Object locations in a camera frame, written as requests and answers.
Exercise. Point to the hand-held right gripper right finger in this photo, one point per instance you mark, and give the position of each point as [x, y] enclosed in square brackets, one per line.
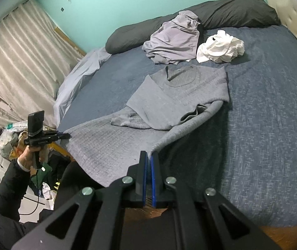
[152, 185]

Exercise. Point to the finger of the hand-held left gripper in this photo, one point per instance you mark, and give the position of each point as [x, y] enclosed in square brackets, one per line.
[61, 136]

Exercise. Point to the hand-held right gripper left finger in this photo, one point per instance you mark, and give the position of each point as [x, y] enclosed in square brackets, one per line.
[144, 185]

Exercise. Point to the grey knit sweater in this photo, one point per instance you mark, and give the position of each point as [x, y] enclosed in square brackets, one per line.
[169, 101]

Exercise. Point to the person's left forearm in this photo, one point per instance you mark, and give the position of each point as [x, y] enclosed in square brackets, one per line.
[5, 187]

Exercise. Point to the person's left hand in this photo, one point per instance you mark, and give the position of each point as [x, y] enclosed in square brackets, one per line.
[26, 158]

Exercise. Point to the crumpled plastic bags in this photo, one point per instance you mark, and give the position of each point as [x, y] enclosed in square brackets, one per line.
[10, 138]

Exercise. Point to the green bag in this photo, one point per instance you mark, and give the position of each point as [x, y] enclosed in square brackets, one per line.
[43, 173]

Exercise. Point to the beige curtain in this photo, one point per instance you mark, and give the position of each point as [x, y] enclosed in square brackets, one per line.
[20, 65]

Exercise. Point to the blue flecked bed blanket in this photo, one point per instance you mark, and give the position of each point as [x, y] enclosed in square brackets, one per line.
[255, 122]

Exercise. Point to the dark grey pillow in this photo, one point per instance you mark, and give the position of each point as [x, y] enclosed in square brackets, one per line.
[130, 36]
[237, 10]

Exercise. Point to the lilac grey garment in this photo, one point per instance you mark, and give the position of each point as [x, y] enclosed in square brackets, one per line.
[174, 41]

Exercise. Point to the white crumpled garment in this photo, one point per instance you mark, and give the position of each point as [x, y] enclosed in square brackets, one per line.
[218, 48]

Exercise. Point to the wooden wall trim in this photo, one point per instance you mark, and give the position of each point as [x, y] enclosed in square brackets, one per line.
[70, 41]

